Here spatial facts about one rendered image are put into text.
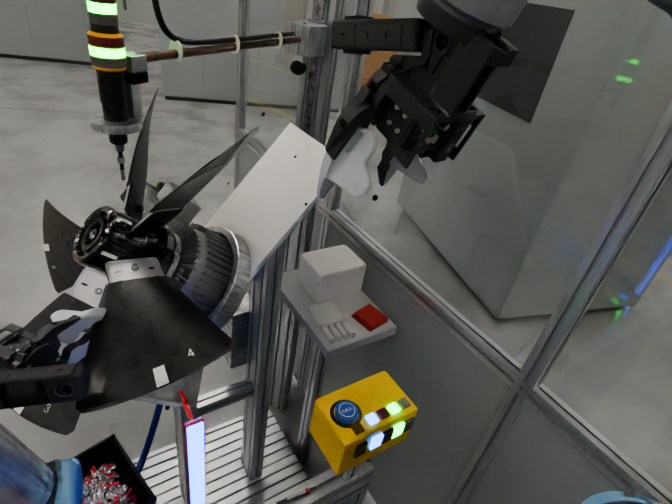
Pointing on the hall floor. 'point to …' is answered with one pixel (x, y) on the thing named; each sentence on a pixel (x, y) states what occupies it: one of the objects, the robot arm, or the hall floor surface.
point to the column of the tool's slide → (282, 372)
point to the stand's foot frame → (229, 468)
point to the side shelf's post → (310, 403)
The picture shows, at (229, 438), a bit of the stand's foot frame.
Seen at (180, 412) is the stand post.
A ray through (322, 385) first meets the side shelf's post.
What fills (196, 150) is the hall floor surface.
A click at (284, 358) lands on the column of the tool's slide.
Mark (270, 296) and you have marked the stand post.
